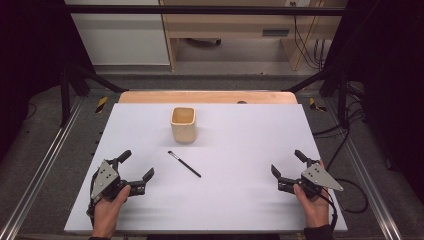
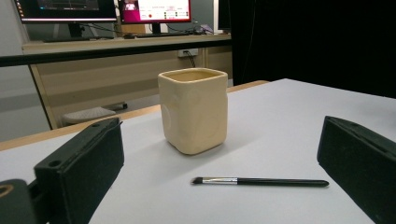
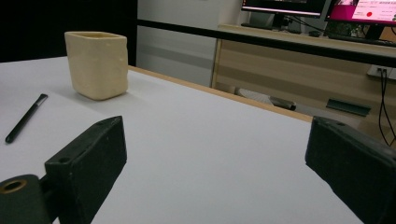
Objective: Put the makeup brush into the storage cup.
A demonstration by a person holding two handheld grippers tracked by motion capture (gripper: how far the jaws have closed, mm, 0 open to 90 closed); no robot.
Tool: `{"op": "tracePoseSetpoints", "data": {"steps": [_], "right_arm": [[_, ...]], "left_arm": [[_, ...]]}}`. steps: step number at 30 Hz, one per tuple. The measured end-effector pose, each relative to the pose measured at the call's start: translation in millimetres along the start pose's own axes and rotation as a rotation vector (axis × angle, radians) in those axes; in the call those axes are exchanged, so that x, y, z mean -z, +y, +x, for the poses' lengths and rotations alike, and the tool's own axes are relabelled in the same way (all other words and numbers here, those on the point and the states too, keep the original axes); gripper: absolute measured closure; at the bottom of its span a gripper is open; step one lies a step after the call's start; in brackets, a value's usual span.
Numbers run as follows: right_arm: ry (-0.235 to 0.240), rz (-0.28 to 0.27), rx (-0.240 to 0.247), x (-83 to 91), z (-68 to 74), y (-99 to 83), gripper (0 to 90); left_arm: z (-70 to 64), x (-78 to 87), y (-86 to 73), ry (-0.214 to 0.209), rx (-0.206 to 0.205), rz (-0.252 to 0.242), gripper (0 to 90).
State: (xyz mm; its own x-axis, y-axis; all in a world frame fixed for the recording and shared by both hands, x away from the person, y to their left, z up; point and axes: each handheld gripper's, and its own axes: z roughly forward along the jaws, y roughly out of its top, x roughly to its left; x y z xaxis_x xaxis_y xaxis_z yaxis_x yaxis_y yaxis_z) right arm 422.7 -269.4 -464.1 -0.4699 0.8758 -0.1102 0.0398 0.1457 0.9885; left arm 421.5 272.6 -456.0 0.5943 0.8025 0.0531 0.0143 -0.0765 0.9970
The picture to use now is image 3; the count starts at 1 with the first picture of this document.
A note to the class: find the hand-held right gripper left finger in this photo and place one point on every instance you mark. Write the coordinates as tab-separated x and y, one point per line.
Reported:
90	161

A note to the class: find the black monitor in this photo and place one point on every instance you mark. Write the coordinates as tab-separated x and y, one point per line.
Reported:
283	6

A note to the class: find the black computer mouse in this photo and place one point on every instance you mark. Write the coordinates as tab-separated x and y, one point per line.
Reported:
314	33

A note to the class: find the monitor with pink screen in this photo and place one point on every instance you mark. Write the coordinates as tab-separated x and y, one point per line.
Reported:
367	11

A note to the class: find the grey and dark object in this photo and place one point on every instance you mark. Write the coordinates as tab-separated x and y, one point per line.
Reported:
264	98

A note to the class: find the cream square pen holder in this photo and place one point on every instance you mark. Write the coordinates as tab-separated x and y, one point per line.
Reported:
99	65

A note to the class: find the black curtain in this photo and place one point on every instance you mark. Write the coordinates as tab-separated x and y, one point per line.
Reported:
46	18

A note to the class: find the black pen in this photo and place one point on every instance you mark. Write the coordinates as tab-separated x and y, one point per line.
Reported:
25	118

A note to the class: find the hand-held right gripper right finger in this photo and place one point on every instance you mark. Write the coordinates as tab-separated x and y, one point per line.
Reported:
358	168

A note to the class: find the grey power strip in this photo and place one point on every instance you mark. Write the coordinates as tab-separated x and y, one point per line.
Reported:
381	72

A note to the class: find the light wooden desk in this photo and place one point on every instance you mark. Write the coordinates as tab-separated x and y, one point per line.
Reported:
280	68

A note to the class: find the dark green flat object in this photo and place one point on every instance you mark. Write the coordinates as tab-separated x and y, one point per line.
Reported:
348	107

